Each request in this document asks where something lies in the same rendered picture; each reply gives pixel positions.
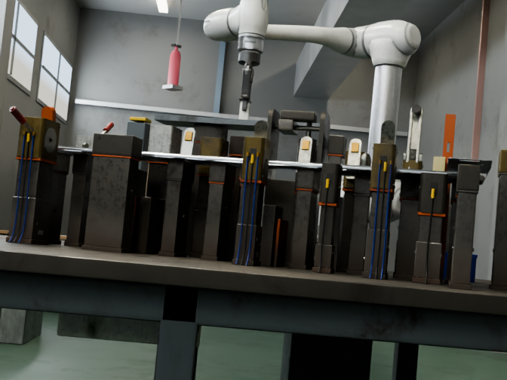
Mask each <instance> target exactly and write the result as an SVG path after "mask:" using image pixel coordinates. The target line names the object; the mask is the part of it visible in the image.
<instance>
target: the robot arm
mask: <svg viewBox="0 0 507 380"><path fill-rule="evenodd" d="M268 23H269V2H268V0H241V2H240V5H238V6H237V7H236V8H226V9H222V10H218V11H214V12H213V13H212V14H210V15H208V16H207V17H206V19H205V20H204V33H205V35H206V36H207V37H208V38H210V39H212V40H214V41H223V42H230V41H235V42H238V51H239V52H240V53H239V56H238V63H240V64H241V65H243V66H244V69H242V88H241V98H239V100H240V101H241V103H240V111H239V119H242V120H248V116H249V108H250V103H251V101H250V93H251V86H252V83H253V77H254V69H253V66H258V65H259V64H260V57H261V55H260V54H262V53H263V47H264V41H265V39H270V40H280V41H299V42H308V43H315V44H321V45H324V46H326V47H328V48H330V49H332V50H334V51H336V52H337V53H339V54H343V55H345V56H347V57H353V58H358V59H372V63H373V66H374V68H375V76H374V85H373V100H372V109H371V117H370V133H369V142H368V150H367V153H368V154H369V155H370V157H371V165H372V159H373V149H372V148H373V144H374V143H380V136H381V126H382V123H383V122H384V121H388V120H390V121H393V122H394V123H395V144H396V134H397V126H398V110H399V101H400V92H401V76H402V70H403V69H404V68H405V67H406V65H407V62H408V60H409V59H410V56H411V54H414V53H415V52H416V51H417V49H418V48H419V46H420V42H421V35H420V32H419V29H418V28H417V27H416V26H415V25H413V24H412V23H408V22H405V21H403V20H388V21H382V22H378V23H375V24H371V25H367V26H360V27H356V28H345V27H340V28H328V27H319V26H292V25H270V24H268ZM400 191H401V180H400V179H396V180H395V193H394V199H393V200H392V212H391V222H394V221H396V220H398V219H400V210H401V202H400V201H399V199H400V195H399V193H400Z"/></svg>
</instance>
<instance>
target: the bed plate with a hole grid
mask: <svg viewBox="0 0 507 380"><path fill-rule="evenodd" d="M6 237H8V236H7V235H0V270H3V271H19V272H28V273H36V274H52V275H61V276H70V277H86V278H95V279H104V280H120V281H128V282H137V283H153V284H161V285H170V286H179V287H194V288H203V289H212V290H228V291H237V292H246V293H262V294H270V295H279V296H295V297H303V298H312V299H329V300H337V301H346V302H362V303H370V304H379V305H395V306H404V307H412V308H429V309H438V310H446V311H462V312H471V313H479V314H495V315H504V316H507V291H503V290H491V289H490V288H489V284H491V280H482V279H475V282H474V283H470V284H471V285H472V290H458V289H451V288H449V286H448V284H446V283H444V280H443V281H441V284H440V285H435V284H424V283H413V282H412V280H405V279H397V278H393V272H394V271H387V273H388V279H386V280H379V279H378V280H377V279H373V278H372V279H370V278H365V277H362V275H359V274H347V273H346V272H344V271H338V272H334V273H333V274H325V273H317V272H312V269H309V270H302V269H295V268H288V267H287V266H284V267H274V266H264V265H261V266H245V265H233V264H232V260H228V261H211V260H203V259H201V258H197V257H189V256H188V255H187V257H173V256H159V255H158V253H157V254H143V253H135V252H132V253H114V252H106V251H98V250H83V249H82V248H81V247H71V246H64V242H65V241H61V244H49V245H41V244H17V243H9V242H6Z"/></svg>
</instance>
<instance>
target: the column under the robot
mask: <svg viewBox="0 0 507 380"><path fill-rule="evenodd" d="M372 346H373V341H370V340H360V339H344V338H335V337H326V336H310V335H301V334H292V333H284V341H283V351H282V359H281V375H280V380H370V365H371V355H372Z"/></svg>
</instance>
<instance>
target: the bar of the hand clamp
mask: <svg viewBox="0 0 507 380"><path fill-rule="evenodd" d="M422 122H423V108H421V106H419V105H414V106H413V107H411V110H410V126H409V135H408V144H407V160H406V162H409V160H410V150H414V151H416V163H419V149H420V140H421V130H422Z"/></svg>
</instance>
